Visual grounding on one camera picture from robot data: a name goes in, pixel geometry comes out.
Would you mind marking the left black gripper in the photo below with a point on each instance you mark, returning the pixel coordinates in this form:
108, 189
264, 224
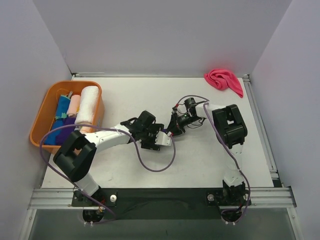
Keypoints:
152, 136

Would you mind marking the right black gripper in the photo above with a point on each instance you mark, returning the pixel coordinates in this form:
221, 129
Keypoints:
175, 122

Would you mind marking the pink towel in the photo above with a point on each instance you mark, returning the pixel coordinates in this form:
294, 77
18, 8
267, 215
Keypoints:
222, 79

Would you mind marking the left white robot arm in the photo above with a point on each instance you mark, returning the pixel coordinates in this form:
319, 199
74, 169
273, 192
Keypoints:
75, 156

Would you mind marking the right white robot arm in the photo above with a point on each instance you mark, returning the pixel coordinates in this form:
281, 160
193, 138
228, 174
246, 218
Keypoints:
230, 130

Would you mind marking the patterned orange white towel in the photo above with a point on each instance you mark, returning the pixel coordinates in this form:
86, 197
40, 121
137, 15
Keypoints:
87, 128

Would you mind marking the white rolled towel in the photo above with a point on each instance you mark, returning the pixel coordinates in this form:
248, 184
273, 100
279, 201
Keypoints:
88, 103

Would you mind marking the peach rolled towel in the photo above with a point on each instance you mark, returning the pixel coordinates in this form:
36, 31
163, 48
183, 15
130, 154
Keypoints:
74, 105

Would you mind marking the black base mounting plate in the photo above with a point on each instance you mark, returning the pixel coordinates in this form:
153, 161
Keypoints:
162, 204

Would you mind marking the dark purple rolled towel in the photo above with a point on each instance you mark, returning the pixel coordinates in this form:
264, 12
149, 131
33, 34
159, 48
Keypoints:
65, 132

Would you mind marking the blue rolled towel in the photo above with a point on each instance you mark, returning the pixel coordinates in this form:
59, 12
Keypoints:
60, 115

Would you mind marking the orange plastic basket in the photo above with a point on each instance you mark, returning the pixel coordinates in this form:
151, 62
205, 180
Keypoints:
46, 114

